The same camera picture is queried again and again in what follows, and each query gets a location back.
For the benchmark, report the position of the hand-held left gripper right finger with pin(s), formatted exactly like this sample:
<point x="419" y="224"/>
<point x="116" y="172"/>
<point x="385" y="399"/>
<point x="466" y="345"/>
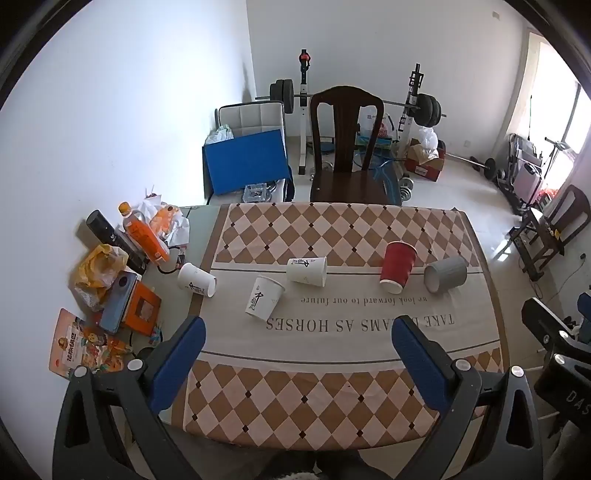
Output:
<point x="420" y="364"/>

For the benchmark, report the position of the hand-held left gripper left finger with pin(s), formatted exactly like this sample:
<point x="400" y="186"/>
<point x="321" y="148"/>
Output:
<point x="178" y="362"/>

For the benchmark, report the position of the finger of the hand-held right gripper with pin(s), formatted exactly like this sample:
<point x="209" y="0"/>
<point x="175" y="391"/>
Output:
<point x="545" y="318"/>

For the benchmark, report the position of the white cup with black print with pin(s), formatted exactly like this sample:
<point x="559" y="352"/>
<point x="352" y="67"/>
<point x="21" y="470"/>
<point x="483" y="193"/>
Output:
<point x="196" y="279"/>
<point x="305" y="271"/>
<point x="265" y="299"/>

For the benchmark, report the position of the person's right forearm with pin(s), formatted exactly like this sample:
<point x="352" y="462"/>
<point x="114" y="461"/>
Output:
<point x="565" y="445"/>

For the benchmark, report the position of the grey paper cup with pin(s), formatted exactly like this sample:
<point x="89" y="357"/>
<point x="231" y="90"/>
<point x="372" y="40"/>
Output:
<point x="449" y="272"/>

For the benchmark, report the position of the red paper cup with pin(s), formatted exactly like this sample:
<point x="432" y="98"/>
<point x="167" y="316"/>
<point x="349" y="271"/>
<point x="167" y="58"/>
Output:
<point x="397" y="265"/>

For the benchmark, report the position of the orange box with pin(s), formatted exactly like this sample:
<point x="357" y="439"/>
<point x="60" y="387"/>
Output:
<point x="143" y="309"/>

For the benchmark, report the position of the grey-blue flat box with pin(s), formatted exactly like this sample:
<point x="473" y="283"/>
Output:
<point x="117" y="302"/>

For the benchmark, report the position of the orange snack packet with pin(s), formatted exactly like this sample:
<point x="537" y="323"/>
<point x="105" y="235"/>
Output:
<point x="78" y="344"/>

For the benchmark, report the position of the yellow plastic bag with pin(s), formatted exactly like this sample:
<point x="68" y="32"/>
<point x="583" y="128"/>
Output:
<point x="97" y="270"/>

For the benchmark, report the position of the orange drink bottle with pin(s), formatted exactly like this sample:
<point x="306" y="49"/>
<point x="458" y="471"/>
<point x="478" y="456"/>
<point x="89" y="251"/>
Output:
<point x="145" y="235"/>

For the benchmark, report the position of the white plastic bag with orange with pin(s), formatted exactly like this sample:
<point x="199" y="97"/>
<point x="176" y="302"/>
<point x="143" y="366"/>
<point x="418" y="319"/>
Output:
<point x="168" y="221"/>

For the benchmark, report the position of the black cylinder bottle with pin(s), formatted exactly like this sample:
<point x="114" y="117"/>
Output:
<point x="113" y="235"/>

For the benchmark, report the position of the folded grey stroller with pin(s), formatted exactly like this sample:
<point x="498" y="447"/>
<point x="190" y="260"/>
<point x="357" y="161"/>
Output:
<point x="524" y="170"/>

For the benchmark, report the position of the small barbell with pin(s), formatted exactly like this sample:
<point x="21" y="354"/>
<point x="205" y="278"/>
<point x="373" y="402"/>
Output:
<point x="485" y="165"/>

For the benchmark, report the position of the checked tablecloth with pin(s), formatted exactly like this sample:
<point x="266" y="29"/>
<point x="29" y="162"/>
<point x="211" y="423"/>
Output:
<point x="323" y="230"/>

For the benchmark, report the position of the metal dumbbell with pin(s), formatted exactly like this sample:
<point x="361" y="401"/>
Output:
<point x="406" y="187"/>

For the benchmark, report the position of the clear plastic tray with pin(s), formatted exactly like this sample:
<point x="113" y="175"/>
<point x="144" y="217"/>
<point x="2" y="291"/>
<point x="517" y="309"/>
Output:
<point x="256" y="192"/>

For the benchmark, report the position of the red box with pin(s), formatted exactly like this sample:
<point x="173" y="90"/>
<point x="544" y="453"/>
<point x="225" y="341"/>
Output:
<point x="427" y="170"/>

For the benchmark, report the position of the cardboard box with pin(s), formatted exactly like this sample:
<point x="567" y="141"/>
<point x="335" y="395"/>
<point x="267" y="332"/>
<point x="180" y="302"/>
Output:
<point x="418" y="151"/>

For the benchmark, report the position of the blue board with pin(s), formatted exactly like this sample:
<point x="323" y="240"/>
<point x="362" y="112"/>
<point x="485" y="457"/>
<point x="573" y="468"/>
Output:
<point x="247" y="161"/>

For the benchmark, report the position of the crumpled white plastic bag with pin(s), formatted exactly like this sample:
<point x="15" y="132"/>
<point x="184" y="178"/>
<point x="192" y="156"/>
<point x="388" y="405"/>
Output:
<point x="428" y="138"/>

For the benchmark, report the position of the white tissue bag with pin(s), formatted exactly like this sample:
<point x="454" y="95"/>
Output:
<point x="220" y="135"/>

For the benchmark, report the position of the dark wooden chair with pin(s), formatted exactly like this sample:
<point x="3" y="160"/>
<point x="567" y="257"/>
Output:
<point x="344" y="138"/>

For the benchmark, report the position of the barbell with black plates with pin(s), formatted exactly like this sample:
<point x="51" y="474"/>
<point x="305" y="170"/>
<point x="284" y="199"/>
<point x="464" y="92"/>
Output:
<point x="427" y="110"/>

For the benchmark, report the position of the white shopping bag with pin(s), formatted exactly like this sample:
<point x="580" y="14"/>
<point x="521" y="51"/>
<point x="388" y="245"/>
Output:
<point x="371" y="119"/>

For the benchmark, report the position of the white barbell stand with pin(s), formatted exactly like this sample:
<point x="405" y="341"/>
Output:
<point x="411" y="104"/>
<point x="303" y="115"/>

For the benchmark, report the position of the white padded chair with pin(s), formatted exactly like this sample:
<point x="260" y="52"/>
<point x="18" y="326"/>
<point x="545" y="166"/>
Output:
<point x="251" y="117"/>

